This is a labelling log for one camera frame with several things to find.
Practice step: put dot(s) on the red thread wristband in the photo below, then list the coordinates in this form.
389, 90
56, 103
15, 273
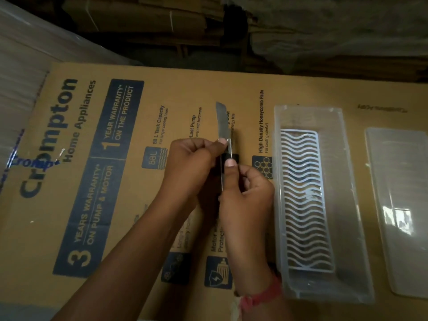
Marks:
264, 294

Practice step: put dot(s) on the clear plastic lid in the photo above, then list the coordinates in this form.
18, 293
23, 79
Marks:
398, 183

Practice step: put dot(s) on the person's right forearm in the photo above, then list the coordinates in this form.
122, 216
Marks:
257, 284

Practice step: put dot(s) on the person's left thumb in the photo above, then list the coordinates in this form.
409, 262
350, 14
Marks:
210, 143

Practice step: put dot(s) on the blue printed tape strip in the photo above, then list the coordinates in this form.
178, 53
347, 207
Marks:
31, 161

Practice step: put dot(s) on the person's right hand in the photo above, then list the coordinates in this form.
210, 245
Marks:
245, 217

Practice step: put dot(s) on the large printed cardboard box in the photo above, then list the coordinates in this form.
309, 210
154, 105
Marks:
117, 137

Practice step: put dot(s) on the brown cardboard stack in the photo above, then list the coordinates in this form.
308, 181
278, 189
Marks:
150, 16

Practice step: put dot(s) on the person's right thumb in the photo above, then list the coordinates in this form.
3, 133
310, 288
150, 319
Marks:
230, 177

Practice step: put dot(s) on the white plastic-wrapped stack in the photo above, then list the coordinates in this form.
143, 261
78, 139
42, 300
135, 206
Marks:
23, 76

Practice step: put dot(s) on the black utility knife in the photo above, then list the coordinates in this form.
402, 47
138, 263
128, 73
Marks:
223, 122

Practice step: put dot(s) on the person's left forearm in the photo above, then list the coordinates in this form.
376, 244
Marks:
127, 257

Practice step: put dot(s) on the person's left hand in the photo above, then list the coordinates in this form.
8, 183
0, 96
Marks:
187, 167

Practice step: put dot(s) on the clear plastic container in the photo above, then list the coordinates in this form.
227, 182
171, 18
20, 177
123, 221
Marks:
347, 203

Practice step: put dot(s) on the white wavy grid insert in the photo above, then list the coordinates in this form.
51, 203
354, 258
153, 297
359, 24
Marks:
306, 197

